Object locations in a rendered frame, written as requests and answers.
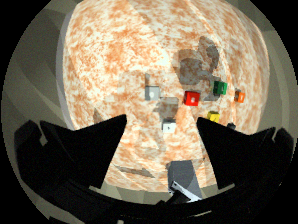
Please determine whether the red block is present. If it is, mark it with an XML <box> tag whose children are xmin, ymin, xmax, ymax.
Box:
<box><xmin>184</xmin><ymin>92</ymin><xmax>200</xmax><ymax>107</ymax></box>

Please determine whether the yellow block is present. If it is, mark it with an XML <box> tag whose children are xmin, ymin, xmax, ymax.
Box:
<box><xmin>206</xmin><ymin>112</ymin><xmax>220</xmax><ymax>123</ymax></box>

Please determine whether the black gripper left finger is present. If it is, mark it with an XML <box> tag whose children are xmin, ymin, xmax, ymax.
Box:
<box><xmin>40</xmin><ymin>113</ymin><xmax>128</xmax><ymax>189</ymax></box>

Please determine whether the orange block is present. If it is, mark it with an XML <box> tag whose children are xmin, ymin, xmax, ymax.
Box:
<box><xmin>234</xmin><ymin>91</ymin><xmax>245</xmax><ymax>103</ymax></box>

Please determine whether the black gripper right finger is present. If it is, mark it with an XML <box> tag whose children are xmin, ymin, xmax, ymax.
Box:
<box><xmin>197</xmin><ymin>116</ymin><xmax>277</xmax><ymax>190</ymax></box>

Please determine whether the green block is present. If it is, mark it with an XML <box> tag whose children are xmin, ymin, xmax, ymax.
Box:
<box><xmin>213</xmin><ymin>80</ymin><xmax>227</xmax><ymax>95</ymax></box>

